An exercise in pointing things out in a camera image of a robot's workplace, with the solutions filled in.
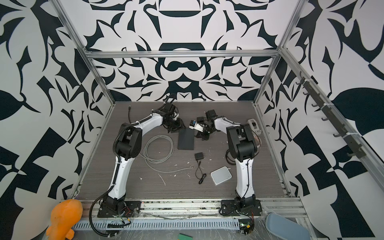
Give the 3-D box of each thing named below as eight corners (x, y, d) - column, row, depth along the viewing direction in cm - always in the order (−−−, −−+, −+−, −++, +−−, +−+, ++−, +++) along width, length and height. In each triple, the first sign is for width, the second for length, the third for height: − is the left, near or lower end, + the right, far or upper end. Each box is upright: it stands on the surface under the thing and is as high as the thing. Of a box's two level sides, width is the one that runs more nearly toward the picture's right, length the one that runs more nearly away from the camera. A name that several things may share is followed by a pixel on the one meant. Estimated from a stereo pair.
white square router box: (215, 185, 83) (216, 184, 81) (209, 173, 87) (209, 172, 85) (232, 177, 86) (232, 176, 84) (225, 166, 90) (226, 165, 88)
